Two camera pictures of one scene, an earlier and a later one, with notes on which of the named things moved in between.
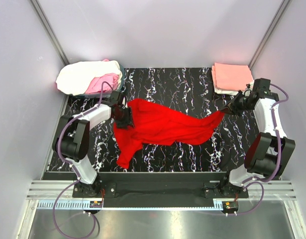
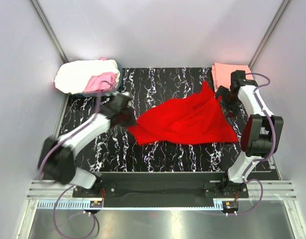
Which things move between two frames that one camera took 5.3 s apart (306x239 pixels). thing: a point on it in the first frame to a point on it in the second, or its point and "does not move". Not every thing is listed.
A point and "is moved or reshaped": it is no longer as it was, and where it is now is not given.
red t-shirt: (156, 122) is moved or reshaped
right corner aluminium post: (281, 9) does not move
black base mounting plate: (158, 189) does not move
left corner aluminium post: (56, 45) does not move
